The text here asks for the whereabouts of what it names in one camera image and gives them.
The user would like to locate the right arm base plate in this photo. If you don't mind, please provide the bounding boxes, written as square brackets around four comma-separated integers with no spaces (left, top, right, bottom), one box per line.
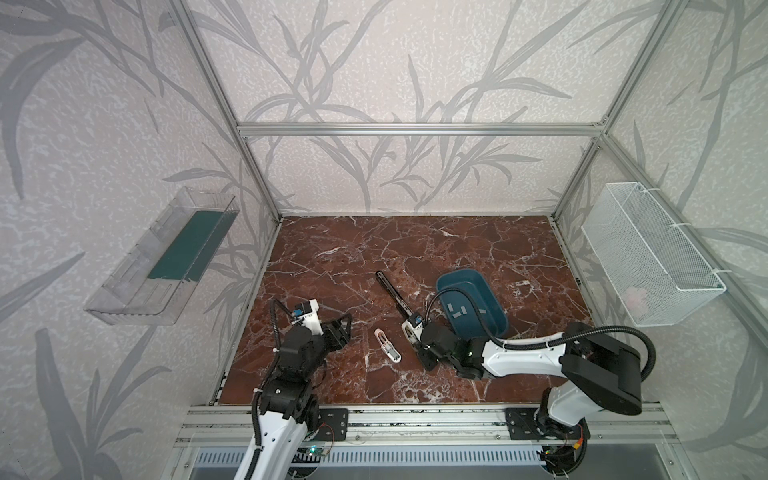
[504,406,591,443]

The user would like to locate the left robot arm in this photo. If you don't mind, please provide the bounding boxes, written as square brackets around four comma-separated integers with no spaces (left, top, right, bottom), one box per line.
[235,314,352,479]

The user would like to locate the teal plastic tray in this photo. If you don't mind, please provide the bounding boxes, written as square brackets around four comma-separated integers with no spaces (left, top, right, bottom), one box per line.
[436,269,509,340]

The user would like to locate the clear plastic wall bin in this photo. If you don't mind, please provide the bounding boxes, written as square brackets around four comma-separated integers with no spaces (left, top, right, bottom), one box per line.
[84,187,240,326]

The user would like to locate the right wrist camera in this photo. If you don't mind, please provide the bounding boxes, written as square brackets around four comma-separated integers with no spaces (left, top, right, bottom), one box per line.
[407,312,424,339]

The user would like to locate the white wire mesh basket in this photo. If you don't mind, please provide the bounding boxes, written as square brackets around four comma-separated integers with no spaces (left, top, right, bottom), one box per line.
[582,182,727,327]

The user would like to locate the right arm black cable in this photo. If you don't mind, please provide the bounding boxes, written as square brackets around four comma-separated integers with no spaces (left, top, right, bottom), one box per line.
[423,286,658,383]

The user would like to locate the aluminium mounting rail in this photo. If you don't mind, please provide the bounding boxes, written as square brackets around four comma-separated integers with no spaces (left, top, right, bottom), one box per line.
[173,403,679,448]

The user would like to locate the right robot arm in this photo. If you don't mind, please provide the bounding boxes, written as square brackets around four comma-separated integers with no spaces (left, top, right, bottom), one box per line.
[415,322,655,427]

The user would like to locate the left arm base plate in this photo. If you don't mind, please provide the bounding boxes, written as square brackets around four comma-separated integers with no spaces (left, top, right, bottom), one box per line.
[307,407,350,442]

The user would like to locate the pink object in basket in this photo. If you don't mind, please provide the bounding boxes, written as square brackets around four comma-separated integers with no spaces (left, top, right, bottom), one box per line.
[622,286,649,318]

